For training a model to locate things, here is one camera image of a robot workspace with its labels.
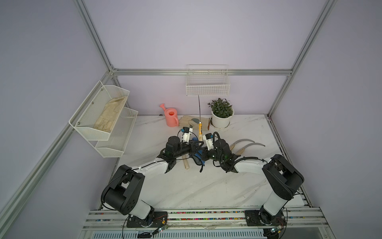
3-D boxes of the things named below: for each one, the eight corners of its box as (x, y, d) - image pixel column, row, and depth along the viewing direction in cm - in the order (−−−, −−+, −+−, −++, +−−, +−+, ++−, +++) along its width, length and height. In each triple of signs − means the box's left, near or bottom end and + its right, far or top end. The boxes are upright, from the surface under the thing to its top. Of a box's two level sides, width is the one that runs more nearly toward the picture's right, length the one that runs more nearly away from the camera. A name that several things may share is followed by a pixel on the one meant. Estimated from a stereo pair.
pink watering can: (169, 131, 113) (166, 120, 104) (163, 115, 125) (160, 104, 115) (181, 127, 116) (179, 116, 106) (173, 112, 127) (171, 101, 118)
